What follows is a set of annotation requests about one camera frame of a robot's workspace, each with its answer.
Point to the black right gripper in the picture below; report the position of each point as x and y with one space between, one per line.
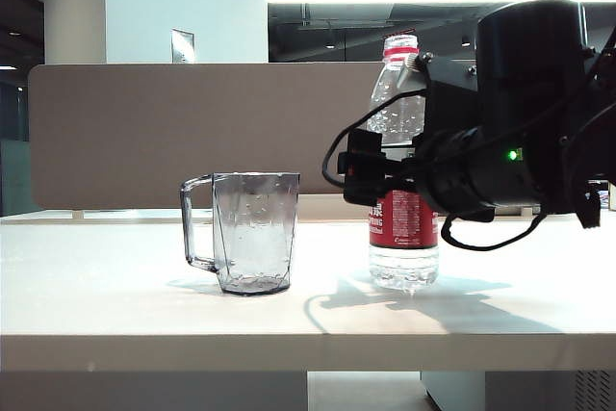
457 175

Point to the clear water bottle red label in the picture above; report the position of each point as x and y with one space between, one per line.
402 223

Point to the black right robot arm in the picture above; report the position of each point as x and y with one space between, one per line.
529 69

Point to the clear grey faceted plastic mug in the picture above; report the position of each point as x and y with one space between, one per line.
255 238

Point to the brown fabric desk partition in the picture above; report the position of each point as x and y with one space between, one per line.
192 136

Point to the framed sign on pillar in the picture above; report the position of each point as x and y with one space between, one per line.
183 45

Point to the grey cabinet with vents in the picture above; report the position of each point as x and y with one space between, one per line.
529 392

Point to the teal office divider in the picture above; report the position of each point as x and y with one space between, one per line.
13 180

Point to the black wrist camera mount box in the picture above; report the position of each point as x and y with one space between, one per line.
452 93

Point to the white partition foot bracket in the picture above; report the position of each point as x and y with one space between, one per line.
77 213

